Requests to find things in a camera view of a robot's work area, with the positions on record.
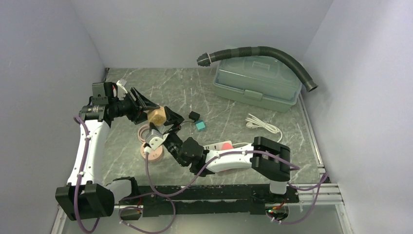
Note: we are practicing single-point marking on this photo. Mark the aluminium frame rail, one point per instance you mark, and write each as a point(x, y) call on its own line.
point(322, 193)

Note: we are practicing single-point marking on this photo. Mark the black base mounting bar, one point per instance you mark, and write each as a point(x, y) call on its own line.
point(253, 199)

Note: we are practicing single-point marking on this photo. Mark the round pink power socket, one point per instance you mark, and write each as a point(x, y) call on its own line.
point(155, 155)

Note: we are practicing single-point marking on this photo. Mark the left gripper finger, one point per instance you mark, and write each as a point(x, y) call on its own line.
point(141, 102)
point(139, 117)

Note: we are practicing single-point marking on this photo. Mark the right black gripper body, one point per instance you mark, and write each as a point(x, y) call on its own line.
point(175, 143)

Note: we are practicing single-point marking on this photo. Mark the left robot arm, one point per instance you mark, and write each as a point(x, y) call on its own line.
point(94, 121)

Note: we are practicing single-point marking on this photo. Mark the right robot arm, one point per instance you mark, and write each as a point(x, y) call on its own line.
point(268, 158)

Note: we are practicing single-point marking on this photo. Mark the white power strip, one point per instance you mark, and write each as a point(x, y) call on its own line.
point(216, 146)

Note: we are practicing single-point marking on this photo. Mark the teal cube adapter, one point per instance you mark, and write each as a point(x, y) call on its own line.
point(200, 125)

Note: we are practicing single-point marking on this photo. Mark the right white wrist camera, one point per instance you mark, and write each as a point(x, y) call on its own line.
point(154, 140)

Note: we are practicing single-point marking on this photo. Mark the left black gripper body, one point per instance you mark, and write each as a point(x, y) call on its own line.
point(127, 106)

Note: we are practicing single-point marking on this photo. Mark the pink triangular power strip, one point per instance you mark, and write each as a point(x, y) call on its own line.
point(227, 146)

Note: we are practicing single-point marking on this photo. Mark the green plastic storage box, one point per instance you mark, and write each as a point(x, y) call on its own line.
point(257, 81)

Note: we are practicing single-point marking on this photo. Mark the tan cube socket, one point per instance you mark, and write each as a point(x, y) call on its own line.
point(157, 117)

